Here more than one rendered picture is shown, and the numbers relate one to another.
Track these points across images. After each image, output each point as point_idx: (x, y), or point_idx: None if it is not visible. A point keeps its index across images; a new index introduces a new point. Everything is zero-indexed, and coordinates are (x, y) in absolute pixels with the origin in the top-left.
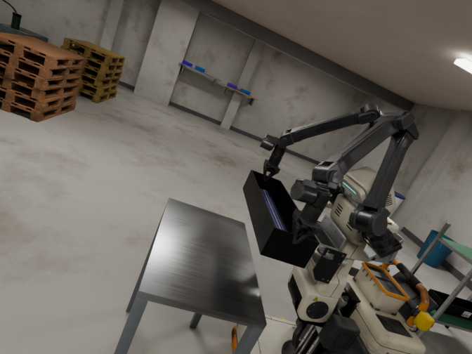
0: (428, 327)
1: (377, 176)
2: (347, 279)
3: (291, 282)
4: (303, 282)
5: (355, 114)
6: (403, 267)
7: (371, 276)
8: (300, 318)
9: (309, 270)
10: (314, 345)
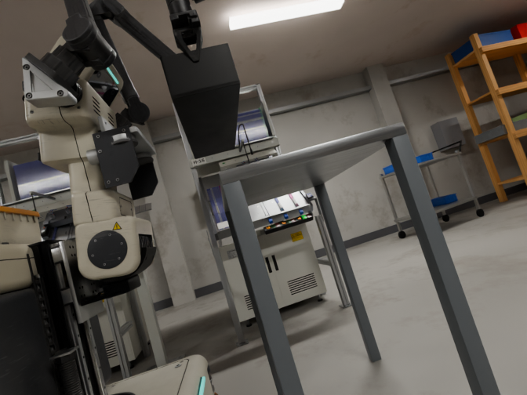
0: None
1: (125, 67)
2: (19, 244)
3: (140, 248)
4: (145, 220)
5: None
6: None
7: (20, 212)
8: (139, 280)
9: (124, 213)
10: (96, 347)
